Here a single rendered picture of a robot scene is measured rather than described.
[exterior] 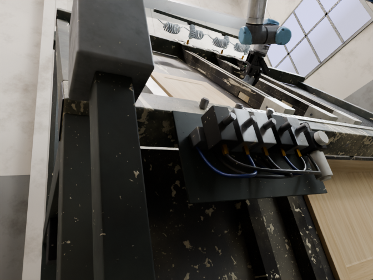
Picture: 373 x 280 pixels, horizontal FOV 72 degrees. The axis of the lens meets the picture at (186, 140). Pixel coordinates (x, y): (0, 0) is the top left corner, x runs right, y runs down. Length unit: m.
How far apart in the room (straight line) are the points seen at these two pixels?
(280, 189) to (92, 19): 0.60
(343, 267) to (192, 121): 0.91
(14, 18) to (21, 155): 2.15
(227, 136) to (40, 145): 2.86
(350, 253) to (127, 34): 1.23
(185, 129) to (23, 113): 3.13
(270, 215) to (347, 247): 0.41
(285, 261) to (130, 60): 0.90
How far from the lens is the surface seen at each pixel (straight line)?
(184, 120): 0.66
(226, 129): 0.57
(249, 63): 1.35
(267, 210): 1.09
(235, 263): 0.94
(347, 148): 1.31
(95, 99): 0.41
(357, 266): 1.39
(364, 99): 4.18
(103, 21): 0.47
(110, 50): 0.43
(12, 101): 3.75
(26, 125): 3.55
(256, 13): 1.20
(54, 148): 1.92
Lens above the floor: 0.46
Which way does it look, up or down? 25 degrees up
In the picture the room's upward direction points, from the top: 12 degrees counter-clockwise
